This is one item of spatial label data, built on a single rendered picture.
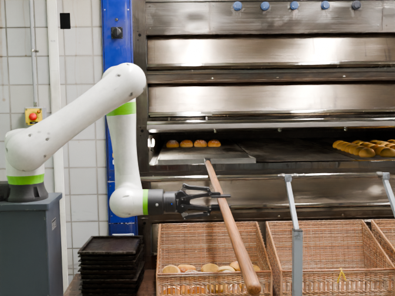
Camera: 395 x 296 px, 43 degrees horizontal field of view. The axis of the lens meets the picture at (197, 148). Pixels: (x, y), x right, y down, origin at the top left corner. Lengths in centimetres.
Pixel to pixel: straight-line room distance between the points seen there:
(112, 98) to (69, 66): 118
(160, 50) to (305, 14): 82
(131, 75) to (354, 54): 155
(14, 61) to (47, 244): 136
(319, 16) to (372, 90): 51
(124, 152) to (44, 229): 39
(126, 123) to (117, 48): 97
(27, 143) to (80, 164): 122
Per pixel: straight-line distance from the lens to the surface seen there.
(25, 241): 184
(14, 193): 185
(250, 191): 285
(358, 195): 299
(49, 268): 185
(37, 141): 165
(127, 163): 189
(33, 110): 281
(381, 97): 298
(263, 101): 280
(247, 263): 116
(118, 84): 169
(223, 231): 284
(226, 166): 281
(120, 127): 187
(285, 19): 287
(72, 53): 284
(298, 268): 236
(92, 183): 286
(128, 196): 179
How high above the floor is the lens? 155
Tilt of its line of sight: 6 degrees down
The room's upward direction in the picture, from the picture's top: 1 degrees counter-clockwise
